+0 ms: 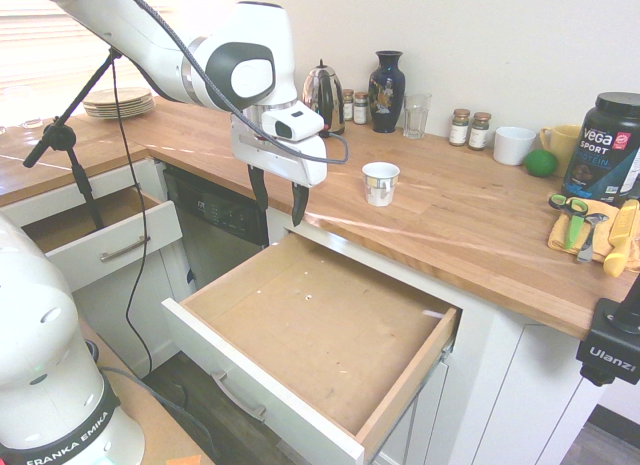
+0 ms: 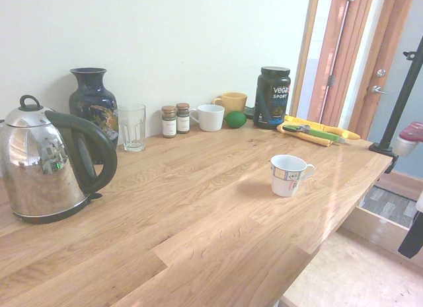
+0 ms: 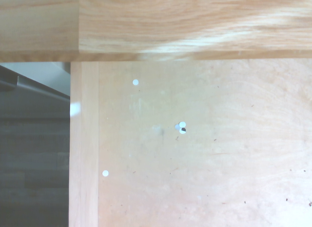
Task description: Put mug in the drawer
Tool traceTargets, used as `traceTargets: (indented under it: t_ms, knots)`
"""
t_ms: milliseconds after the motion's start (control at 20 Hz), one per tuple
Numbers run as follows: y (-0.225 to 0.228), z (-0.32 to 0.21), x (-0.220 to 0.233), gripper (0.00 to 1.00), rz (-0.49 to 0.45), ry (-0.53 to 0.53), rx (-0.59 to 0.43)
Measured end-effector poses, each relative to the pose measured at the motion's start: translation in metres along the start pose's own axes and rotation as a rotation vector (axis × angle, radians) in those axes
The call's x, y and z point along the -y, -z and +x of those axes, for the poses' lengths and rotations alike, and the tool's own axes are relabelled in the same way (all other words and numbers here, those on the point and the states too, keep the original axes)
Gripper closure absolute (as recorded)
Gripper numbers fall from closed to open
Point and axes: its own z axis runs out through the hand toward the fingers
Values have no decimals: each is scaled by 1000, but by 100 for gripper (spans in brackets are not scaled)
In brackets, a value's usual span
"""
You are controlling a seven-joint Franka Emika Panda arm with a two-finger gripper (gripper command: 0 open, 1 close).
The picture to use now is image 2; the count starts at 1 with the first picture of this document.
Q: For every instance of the white patterned mug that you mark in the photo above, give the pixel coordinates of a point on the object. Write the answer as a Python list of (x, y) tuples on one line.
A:
[(284, 183)]

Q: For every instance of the grey blue door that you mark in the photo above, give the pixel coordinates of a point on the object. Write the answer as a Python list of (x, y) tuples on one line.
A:
[(396, 56)]

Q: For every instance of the grey metal can opener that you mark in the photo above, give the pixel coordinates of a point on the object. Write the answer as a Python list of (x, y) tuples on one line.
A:
[(304, 128)]

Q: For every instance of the silver deadbolt lock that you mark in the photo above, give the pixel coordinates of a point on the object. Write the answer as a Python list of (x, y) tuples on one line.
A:
[(381, 73)]

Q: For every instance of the clear ribbed drinking glass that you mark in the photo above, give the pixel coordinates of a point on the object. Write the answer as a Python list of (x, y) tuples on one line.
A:
[(131, 128)]

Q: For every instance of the small spice jar copper lid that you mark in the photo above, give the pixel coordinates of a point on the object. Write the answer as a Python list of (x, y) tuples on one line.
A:
[(169, 123), (182, 120)]

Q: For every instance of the dark blue floral vase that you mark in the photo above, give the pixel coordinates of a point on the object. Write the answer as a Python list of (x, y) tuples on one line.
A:
[(89, 102)]

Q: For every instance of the green lime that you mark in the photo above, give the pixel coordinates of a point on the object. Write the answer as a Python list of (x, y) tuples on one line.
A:
[(235, 119)]

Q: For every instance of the wooden door frame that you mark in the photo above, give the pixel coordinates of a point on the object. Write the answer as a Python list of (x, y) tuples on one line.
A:
[(380, 39)]

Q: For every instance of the stainless steel electric kettle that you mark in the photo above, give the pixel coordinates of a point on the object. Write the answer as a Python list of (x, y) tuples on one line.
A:
[(39, 161)]

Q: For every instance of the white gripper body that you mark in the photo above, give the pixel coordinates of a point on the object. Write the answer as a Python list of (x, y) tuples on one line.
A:
[(420, 201)]

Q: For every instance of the yellow cloth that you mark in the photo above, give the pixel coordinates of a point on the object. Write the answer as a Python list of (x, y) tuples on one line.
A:
[(314, 140)]

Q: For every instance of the black Vega protein tub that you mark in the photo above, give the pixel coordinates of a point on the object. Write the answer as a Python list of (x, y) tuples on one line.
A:
[(271, 99)]

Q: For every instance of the large open wooden drawer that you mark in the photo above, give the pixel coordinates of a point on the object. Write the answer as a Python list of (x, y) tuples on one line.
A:
[(373, 231)]

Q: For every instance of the small black box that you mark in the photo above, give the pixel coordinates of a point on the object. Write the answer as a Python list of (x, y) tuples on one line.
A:
[(250, 113)]

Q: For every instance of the yellow mug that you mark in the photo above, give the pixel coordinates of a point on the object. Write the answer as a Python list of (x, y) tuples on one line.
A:
[(235, 101)]

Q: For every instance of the yellow knife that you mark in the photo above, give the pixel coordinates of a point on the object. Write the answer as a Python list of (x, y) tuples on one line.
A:
[(350, 134)]

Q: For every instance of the black camera stand with clamp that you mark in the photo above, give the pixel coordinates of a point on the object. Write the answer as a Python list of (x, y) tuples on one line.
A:
[(401, 99)]

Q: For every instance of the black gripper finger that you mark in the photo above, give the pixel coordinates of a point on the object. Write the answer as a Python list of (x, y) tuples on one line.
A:
[(411, 237)]

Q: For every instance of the plain white mug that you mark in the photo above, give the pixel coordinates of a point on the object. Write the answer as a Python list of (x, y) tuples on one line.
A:
[(211, 119)]

